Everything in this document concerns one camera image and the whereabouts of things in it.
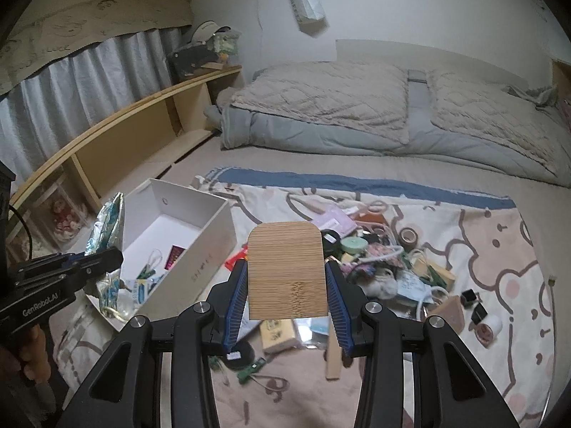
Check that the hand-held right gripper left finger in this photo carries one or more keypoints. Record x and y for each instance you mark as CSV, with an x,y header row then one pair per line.
x,y
234,307

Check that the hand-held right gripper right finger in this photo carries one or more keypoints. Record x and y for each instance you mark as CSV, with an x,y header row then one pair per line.
x,y
340,312

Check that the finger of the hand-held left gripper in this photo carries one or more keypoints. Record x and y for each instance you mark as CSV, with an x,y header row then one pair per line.
x,y
102,263
44,265

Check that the floral patterned pouch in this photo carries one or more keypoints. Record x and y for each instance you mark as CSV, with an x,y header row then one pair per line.
x,y
107,223

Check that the bamboo board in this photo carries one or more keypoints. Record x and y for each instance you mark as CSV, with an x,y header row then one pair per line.
x,y
287,272

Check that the white cardboard box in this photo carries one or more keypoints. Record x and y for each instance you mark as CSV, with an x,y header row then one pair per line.
x,y
192,214

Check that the brown block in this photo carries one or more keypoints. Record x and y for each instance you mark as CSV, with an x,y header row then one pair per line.
x,y
446,314

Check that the person's left hand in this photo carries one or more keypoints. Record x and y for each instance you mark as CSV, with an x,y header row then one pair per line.
x,y
33,352

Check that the clear doll case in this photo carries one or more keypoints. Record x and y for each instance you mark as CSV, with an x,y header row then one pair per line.
x,y
80,240

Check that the blue and white packet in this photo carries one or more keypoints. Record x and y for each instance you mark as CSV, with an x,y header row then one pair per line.
x,y
312,332
140,292

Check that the green clip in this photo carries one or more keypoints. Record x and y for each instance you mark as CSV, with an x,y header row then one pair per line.
x,y
147,273
250,370
430,274

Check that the red packet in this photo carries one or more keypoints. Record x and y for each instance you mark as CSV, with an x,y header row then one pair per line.
x,y
236,261

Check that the black round case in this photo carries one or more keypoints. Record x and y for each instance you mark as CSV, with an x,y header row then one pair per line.
x,y
243,356

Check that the red dress doll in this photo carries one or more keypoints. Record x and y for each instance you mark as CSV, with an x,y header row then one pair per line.
x,y
67,220

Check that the grey pompom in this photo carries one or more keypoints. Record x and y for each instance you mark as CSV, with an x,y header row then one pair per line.
x,y
382,286

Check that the beige printed packet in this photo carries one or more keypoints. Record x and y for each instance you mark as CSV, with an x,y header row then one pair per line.
x,y
279,336

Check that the black round tin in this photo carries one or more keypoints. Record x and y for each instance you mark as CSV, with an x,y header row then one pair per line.
x,y
334,249

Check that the green round tin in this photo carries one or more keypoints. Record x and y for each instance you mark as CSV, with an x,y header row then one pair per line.
x,y
354,246

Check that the dark red box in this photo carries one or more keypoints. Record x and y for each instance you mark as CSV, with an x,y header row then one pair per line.
x,y
174,256

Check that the floral scrunchie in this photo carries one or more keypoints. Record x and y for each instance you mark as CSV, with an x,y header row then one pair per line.
x,y
379,252

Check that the light blue face mask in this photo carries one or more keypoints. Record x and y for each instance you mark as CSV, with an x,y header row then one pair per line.
x,y
412,292

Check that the purple card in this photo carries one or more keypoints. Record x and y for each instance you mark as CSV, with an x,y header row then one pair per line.
x,y
332,222

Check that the brown tape roll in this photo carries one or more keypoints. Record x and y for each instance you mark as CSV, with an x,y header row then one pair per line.
x,y
408,245

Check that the orange-brown pouch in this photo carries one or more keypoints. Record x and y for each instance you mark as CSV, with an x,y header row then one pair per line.
x,y
370,219

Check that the yellow wooden box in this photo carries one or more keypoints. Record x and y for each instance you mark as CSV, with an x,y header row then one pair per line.
x,y
448,278

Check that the long wooden shelf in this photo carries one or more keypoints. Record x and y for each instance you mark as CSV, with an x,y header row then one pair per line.
x,y
129,138

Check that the black cube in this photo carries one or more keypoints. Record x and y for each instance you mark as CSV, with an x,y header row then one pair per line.
x,y
469,298
480,314

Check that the printed blanket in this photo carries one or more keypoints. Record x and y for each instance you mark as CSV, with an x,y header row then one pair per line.
x,y
490,240

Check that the grey curtain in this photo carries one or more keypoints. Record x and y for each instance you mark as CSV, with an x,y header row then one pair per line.
x,y
89,80

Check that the grey duvet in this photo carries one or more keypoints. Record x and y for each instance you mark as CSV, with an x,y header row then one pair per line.
x,y
285,131

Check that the beige quilted blanket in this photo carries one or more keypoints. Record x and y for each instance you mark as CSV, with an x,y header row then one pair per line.
x,y
481,111
321,98

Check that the dark bag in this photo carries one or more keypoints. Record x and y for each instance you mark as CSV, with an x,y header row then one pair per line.
x,y
192,60

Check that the beige valance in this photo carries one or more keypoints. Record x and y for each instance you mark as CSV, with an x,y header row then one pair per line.
x,y
89,22

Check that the green plush toy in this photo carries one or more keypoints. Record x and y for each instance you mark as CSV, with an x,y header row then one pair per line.
x,y
225,44

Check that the white cap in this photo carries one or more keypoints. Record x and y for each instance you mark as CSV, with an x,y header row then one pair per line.
x,y
205,31

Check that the white headboard panel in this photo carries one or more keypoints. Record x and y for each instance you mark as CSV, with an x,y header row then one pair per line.
x,y
446,58

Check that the grey crumpled cloth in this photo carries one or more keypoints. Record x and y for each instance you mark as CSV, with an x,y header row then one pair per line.
x,y
535,96

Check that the small wooden shelf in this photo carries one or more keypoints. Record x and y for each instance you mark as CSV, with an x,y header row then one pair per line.
x,y
562,76

